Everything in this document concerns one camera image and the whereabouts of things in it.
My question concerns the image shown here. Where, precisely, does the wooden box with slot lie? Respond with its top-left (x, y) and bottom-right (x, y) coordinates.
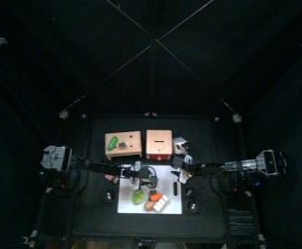
top-left (146, 129), bottom-right (175, 161)

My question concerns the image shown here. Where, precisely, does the white flat piece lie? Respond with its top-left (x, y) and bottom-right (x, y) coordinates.
top-left (178, 170), bottom-right (190, 185)

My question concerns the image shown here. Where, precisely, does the pink sushi piece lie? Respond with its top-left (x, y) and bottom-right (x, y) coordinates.
top-left (106, 174), bottom-right (121, 185)

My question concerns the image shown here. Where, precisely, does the grey white box toy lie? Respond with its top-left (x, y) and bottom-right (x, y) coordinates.
top-left (173, 136), bottom-right (190, 156)

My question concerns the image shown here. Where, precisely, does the small black bowl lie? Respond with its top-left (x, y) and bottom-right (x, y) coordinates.
top-left (102, 188), bottom-right (119, 203)
top-left (182, 186), bottom-right (197, 198)
top-left (183, 198), bottom-right (202, 214)

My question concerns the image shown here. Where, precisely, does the long green sushi piece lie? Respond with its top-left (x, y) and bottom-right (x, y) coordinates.
top-left (107, 136), bottom-right (121, 152)

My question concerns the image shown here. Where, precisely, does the printed label sticker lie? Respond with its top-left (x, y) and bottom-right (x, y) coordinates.
top-left (227, 208), bottom-right (255, 233)

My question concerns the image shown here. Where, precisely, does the white rectangular tray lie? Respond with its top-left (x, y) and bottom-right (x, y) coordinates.
top-left (118, 164), bottom-right (183, 215)

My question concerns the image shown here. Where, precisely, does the green leaf sushi piece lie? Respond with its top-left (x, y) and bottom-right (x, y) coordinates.
top-left (131, 190), bottom-right (146, 206)

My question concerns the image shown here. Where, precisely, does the white rice sushi block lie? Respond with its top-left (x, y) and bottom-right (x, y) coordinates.
top-left (153, 195), bottom-right (171, 213)

